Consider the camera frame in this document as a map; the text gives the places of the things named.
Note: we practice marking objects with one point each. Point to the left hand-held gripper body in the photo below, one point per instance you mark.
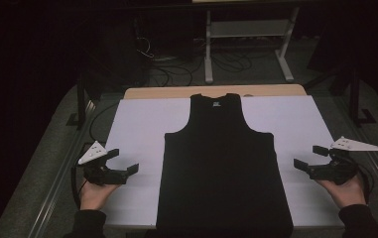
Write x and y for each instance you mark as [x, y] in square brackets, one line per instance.
[92, 153]

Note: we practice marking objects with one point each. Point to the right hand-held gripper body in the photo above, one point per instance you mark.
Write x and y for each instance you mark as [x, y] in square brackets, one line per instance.
[338, 170]

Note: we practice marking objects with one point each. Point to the black tank top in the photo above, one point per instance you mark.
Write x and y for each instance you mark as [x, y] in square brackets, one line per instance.
[223, 165]

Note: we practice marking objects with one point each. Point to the person's right hand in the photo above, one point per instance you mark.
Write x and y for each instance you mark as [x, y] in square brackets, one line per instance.
[347, 193]

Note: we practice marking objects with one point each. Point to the person's left hand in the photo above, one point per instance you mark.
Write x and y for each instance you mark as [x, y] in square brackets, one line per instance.
[94, 196]

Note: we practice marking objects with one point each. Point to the white table cover board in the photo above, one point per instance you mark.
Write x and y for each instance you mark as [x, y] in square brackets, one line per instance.
[137, 132]

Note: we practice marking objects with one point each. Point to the black metal stand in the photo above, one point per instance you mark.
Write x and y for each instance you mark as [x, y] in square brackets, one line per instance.
[355, 99]
[81, 99]

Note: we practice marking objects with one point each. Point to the white metal desk frame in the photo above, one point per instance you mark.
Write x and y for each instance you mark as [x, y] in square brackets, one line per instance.
[249, 29]

